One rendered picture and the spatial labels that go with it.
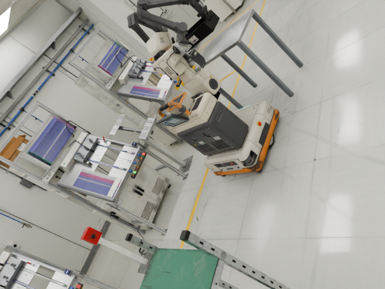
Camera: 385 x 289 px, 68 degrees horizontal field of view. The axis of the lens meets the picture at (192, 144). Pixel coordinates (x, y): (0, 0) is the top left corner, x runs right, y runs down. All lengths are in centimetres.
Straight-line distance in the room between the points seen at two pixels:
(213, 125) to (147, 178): 163
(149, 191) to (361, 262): 255
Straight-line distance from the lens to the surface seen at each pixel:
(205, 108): 232
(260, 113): 269
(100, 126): 548
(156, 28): 297
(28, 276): 327
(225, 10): 698
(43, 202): 498
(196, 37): 277
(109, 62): 424
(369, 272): 182
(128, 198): 357
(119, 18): 611
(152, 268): 133
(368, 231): 189
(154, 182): 375
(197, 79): 259
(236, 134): 247
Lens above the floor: 158
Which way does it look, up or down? 23 degrees down
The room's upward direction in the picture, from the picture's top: 54 degrees counter-clockwise
